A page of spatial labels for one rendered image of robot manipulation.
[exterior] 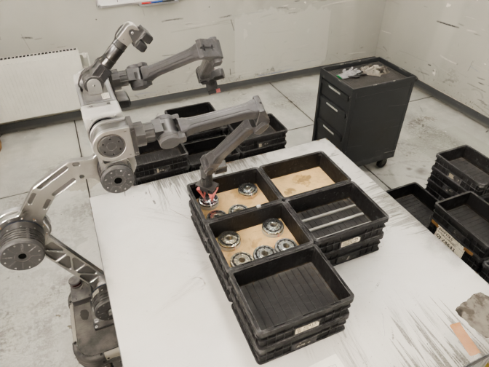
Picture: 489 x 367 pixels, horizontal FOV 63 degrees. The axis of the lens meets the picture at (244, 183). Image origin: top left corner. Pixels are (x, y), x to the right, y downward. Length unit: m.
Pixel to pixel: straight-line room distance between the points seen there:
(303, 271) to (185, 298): 0.53
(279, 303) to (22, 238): 1.10
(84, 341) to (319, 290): 1.30
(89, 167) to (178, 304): 0.71
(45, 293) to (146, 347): 1.38
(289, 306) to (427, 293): 0.67
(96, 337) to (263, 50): 3.80
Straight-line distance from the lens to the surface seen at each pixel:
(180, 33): 4.66
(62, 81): 4.52
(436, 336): 1.89
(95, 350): 2.35
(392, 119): 3.57
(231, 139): 1.70
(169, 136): 1.44
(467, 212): 2.86
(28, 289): 3.07
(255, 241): 1.86
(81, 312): 2.51
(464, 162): 3.34
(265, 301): 1.66
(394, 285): 1.98
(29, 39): 4.50
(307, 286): 1.72
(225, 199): 2.07
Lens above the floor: 2.19
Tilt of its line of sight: 39 degrees down
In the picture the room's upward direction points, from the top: straight up
